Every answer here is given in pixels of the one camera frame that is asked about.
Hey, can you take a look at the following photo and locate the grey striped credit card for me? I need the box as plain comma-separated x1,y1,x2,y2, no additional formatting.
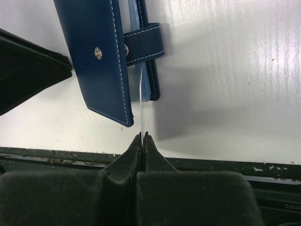
139,68,144,146

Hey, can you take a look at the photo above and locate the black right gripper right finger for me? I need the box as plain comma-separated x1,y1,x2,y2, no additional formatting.
135,134,261,226

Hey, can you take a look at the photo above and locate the blue leather card holder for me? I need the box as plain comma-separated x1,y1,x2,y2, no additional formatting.
55,0,165,127

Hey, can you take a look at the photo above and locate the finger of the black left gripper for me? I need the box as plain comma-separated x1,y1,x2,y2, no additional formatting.
0,30,72,114

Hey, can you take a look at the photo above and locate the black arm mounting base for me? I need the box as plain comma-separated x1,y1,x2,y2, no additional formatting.
0,148,301,226

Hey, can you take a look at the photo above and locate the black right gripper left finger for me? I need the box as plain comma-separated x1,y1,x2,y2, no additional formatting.
0,136,142,226

